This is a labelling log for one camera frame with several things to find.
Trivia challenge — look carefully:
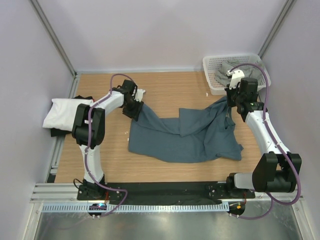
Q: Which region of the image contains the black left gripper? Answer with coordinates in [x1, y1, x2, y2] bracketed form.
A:
[122, 97, 144, 121]

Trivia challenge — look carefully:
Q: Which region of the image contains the blue t shirt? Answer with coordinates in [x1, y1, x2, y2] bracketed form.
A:
[128, 96, 244, 164]

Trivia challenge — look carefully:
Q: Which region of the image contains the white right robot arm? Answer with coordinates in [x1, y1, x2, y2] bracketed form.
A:
[225, 77, 302, 198]

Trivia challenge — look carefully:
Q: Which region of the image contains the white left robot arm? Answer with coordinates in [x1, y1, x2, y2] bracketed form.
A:
[71, 79, 145, 200]

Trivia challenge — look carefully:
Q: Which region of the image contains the grey t shirt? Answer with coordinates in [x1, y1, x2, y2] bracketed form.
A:
[215, 59, 264, 87]

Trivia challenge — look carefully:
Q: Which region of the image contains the white plastic basket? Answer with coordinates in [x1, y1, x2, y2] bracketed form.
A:
[202, 53, 261, 96]

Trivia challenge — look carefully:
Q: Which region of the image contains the folded white t shirt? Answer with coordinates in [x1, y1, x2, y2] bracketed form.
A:
[42, 98, 93, 132]

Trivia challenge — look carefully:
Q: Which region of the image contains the folded black t shirt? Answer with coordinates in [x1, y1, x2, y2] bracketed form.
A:
[50, 95, 94, 137]

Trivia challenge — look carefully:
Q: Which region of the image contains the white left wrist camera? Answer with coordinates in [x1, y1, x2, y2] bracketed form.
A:
[134, 88, 146, 102]

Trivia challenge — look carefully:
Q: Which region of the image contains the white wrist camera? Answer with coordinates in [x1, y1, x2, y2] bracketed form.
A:
[226, 68, 245, 90]
[134, 88, 146, 102]

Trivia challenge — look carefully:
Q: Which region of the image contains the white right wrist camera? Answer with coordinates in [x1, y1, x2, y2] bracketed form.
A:
[226, 68, 245, 90]

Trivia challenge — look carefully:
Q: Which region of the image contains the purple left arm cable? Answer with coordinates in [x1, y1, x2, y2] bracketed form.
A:
[72, 73, 137, 219]

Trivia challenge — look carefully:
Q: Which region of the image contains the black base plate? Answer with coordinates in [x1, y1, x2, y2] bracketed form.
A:
[77, 181, 255, 206]

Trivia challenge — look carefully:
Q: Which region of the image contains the aluminium right corner post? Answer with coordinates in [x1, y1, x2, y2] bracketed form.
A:
[258, 0, 297, 59]

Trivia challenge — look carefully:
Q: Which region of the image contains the aluminium corner post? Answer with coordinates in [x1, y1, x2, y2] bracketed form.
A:
[258, 0, 297, 59]
[29, 0, 77, 78]

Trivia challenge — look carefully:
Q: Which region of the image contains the slotted grey cable duct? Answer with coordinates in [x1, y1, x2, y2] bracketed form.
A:
[41, 202, 229, 213]

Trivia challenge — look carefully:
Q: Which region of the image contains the aluminium front rail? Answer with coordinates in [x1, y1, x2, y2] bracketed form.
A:
[30, 183, 298, 203]

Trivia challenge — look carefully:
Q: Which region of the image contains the aluminium left corner post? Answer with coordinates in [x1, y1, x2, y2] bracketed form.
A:
[29, 0, 77, 78]

